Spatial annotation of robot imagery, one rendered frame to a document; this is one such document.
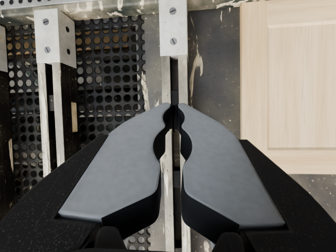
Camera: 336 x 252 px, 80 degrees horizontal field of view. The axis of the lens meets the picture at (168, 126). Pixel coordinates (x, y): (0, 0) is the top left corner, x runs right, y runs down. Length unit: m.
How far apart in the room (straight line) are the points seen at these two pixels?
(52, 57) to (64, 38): 0.06
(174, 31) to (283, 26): 0.26
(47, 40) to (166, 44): 0.29
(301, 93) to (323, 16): 0.18
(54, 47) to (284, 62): 0.54
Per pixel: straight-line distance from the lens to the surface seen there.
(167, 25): 0.50
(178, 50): 0.48
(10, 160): 0.74
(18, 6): 0.69
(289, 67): 0.57
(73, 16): 0.64
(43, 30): 0.61
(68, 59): 0.60
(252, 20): 0.57
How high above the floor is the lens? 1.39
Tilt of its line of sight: 30 degrees down
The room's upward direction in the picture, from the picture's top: 177 degrees counter-clockwise
